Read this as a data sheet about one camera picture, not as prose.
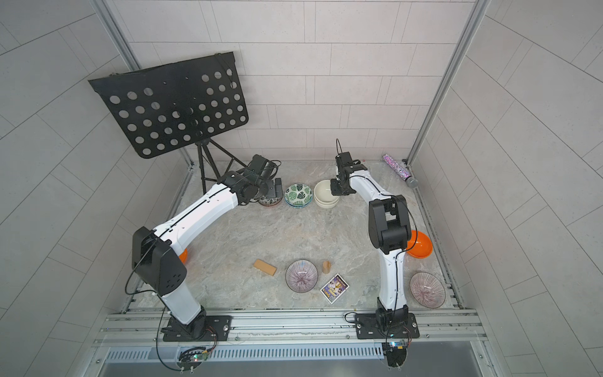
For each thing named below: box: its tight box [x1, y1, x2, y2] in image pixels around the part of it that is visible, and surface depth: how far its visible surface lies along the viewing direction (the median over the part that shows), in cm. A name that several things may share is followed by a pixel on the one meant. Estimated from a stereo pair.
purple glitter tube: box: [382, 153, 419, 189], surface depth 113 cm
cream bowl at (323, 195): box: [313, 179, 340, 209], surface depth 98 cm
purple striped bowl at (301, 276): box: [285, 259, 319, 293], surface depth 82 cm
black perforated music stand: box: [88, 51, 249, 194], surface depth 77 cm
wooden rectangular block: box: [252, 258, 278, 277], surface depth 85 cm
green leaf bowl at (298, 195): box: [284, 183, 314, 209], surface depth 102 cm
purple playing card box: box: [319, 273, 351, 305], surface depth 79 cm
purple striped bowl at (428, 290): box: [409, 271, 446, 309], surface depth 78 cm
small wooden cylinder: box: [321, 260, 333, 275], surface depth 81 cm
